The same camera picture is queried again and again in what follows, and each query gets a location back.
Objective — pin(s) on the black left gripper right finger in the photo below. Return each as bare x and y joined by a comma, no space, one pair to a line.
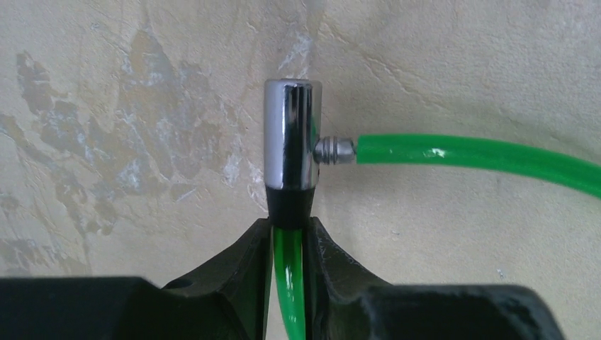
344,300

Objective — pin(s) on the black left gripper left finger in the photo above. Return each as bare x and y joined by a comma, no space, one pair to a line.
227,297

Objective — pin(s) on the green cable lock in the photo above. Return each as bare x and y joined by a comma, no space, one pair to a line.
294,151

